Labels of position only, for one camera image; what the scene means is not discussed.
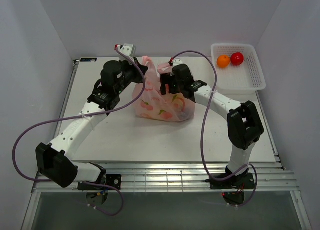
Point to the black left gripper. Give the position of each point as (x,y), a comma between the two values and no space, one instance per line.
(138,77)

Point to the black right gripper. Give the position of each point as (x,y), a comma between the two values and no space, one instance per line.
(166,79)

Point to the pink plastic bag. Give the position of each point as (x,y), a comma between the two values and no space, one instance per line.
(155,106)

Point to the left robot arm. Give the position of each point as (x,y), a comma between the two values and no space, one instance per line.
(54,160)

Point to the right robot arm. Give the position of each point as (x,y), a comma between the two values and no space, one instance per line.
(244,125)

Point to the orange fake fruit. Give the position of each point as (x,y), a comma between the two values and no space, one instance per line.
(223,61)

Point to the red fake apple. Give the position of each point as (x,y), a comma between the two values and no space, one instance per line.
(237,59)

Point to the white plastic basket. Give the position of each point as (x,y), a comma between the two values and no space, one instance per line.
(244,79)

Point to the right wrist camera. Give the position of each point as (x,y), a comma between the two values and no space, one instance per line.
(173,62)

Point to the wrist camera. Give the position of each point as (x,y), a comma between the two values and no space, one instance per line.
(127,50)
(173,62)

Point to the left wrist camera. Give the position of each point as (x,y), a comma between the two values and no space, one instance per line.
(127,50)

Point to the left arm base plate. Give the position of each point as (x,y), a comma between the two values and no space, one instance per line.
(113,180)

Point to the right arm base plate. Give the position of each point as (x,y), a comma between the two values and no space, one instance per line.
(243,181)

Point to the aluminium frame rails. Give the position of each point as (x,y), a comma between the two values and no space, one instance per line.
(190,177)

